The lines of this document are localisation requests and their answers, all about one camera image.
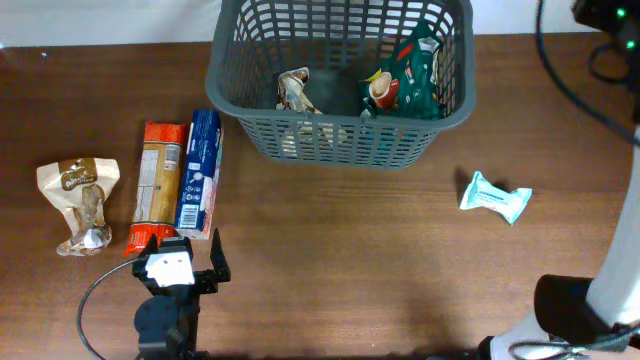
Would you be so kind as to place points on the beige brown snack pouch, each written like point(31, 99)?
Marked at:
point(301, 136)
point(78, 189)

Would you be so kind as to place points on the light blue snack wrapper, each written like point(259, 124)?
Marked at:
point(480, 193)

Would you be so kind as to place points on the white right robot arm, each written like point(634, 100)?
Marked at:
point(574, 317)

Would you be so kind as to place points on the blue rectangular box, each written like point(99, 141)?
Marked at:
point(196, 200)

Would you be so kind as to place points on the green coffee mix bag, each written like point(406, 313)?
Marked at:
point(403, 86)

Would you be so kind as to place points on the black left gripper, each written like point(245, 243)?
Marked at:
point(207, 280)

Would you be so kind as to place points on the orange biscuit package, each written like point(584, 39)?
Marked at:
point(158, 185)

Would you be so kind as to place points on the grey plastic basket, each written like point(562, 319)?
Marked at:
point(341, 42)

